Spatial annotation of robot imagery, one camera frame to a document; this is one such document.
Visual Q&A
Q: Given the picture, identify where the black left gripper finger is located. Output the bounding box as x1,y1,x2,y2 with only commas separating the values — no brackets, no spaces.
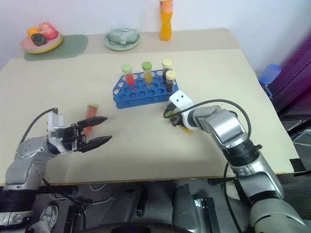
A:
79,135,113,153
77,116,108,129

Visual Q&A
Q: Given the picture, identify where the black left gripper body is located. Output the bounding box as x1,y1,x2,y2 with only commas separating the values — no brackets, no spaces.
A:
61,123,88,153

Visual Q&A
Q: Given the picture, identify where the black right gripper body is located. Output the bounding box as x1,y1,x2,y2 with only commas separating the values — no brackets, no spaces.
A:
170,115,183,128

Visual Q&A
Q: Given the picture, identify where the yellow liquid tube green cap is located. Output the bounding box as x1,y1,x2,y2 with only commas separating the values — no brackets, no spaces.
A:
166,110,195,134

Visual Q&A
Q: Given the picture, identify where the blue test tube rack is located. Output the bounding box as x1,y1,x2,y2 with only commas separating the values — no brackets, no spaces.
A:
112,70,179,109

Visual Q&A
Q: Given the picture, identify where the red liquid tube green cap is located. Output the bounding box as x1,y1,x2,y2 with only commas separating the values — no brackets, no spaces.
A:
121,63,136,86
82,103,99,135

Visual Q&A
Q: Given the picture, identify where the dark liquid tube yellow cap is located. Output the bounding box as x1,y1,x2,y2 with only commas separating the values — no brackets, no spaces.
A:
165,69,177,94

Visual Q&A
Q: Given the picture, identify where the large beige table mat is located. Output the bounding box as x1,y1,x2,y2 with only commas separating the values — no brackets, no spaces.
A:
0,48,302,187

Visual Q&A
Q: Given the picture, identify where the dark tube cream cap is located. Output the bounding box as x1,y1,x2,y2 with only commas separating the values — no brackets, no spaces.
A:
162,59,173,74

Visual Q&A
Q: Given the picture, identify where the orange liquid tube green cap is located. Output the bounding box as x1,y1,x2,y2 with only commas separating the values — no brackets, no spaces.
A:
141,61,154,84

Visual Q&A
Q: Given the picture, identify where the dark grey rounded shape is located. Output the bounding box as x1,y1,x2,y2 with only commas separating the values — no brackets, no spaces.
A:
114,185,149,219
171,184,217,233

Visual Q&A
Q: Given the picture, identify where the green placemat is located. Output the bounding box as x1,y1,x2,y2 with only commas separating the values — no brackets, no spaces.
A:
23,34,89,62

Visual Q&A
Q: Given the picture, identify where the pale green plate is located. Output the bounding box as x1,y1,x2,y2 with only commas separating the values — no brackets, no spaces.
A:
103,31,141,52

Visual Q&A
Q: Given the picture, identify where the grey sneaker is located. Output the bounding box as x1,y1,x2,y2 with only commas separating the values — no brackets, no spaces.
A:
38,203,59,232

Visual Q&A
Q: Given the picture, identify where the stack of coloured plates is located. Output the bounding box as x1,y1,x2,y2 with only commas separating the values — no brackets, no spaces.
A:
20,33,63,54

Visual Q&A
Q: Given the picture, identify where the clear glass cup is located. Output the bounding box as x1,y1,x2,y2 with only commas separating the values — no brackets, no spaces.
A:
109,23,137,39

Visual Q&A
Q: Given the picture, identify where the dark toy fruit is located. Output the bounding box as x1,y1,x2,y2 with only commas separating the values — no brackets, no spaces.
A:
30,33,47,46

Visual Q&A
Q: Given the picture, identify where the orange soda bottle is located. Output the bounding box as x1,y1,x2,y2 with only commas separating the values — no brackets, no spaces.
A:
159,0,174,41

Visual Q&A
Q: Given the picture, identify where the pink toy peach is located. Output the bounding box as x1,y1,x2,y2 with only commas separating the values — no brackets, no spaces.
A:
38,21,59,40

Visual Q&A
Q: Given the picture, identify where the blue ribbed plastic bottle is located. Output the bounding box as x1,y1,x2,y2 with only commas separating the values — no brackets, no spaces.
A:
258,63,282,99

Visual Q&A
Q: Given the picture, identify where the orange toy fruit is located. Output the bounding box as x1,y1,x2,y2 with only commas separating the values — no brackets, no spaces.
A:
26,28,41,38

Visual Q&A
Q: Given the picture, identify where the dark cabinet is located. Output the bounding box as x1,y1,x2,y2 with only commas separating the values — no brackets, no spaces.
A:
269,21,311,119

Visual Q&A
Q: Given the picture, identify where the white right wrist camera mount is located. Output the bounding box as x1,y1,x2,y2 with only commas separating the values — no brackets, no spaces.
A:
168,90,195,130

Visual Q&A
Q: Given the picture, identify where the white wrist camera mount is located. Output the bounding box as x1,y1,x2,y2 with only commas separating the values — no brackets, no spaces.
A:
46,112,66,140
168,90,195,130

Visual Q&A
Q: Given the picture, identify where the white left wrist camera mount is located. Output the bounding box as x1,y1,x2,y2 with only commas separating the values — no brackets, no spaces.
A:
46,112,66,140

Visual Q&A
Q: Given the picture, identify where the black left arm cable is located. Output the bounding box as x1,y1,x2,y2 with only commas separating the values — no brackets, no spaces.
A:
20,107,59,144

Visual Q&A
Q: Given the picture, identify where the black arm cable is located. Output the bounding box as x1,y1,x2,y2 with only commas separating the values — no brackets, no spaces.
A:
20,107,59,144
163,99,251,146

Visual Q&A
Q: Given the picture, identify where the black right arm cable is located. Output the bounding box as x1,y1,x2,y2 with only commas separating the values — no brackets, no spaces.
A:
163,99,251,146

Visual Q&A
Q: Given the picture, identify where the white floor cable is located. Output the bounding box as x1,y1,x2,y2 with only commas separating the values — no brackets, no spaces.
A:
48,183,117,209

